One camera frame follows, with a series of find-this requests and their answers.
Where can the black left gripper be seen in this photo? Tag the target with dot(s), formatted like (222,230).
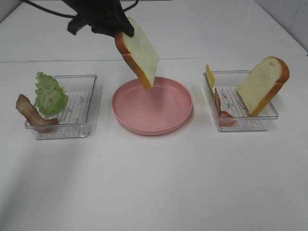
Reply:
(103,16)

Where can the bread slice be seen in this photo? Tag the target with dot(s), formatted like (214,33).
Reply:
(263,83)
(139,54)

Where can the green lettuce leaf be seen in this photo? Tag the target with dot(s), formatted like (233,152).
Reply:
(50,98)

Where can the bacon strip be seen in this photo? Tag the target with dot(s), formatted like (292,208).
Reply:
(224,118)
(24,106)

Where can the yellow cheese slice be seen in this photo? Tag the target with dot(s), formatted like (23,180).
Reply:
(210,78)

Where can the clear left plastic tray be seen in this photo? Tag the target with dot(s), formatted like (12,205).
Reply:
(79,117)

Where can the clear plastic tray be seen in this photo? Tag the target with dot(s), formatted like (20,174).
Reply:
(79,117)
(226,84)

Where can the pink round plate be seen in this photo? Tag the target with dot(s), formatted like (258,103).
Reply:
(160,110)

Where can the clear right plastic tray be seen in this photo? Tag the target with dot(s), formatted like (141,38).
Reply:
(226,84)

